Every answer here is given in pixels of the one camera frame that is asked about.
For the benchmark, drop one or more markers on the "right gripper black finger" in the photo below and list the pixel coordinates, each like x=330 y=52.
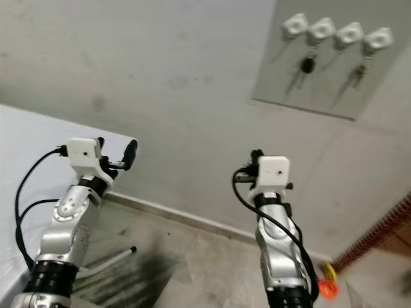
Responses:
x=257 y=154

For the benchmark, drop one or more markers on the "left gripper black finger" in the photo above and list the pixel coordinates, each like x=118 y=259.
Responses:
x=130 y=154

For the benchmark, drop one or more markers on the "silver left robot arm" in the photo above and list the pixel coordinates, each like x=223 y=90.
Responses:
x=67 y=224

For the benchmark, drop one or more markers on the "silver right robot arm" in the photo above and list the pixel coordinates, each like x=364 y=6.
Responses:
x=279 y=250

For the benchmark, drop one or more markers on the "grey stone skirting board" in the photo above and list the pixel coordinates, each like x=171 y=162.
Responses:
x=180 y=218

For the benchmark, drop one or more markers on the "white table leg black foot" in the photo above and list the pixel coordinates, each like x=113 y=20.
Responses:
x=112 y=258

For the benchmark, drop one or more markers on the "black key fob with key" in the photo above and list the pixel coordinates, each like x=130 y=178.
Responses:
x=308 y=64

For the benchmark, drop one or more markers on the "yellow round plastic toy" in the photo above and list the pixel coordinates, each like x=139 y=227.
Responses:
x=330 y=270

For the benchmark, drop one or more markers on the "silver key bunch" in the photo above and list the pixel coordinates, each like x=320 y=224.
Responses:
x=358 y=76

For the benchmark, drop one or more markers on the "red brick edge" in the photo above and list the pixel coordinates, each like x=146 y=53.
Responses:
x=376 y=231

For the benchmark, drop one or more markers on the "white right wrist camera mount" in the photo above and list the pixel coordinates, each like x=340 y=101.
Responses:
x=273 y=172

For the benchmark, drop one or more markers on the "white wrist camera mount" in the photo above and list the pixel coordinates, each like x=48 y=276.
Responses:
x=273 y=172
x=85 y=156

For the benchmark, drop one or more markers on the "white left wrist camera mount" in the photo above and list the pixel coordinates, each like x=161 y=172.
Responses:
x=85 y=156

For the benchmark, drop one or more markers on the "grey wall board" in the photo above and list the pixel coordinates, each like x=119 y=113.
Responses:
x=279 y=77

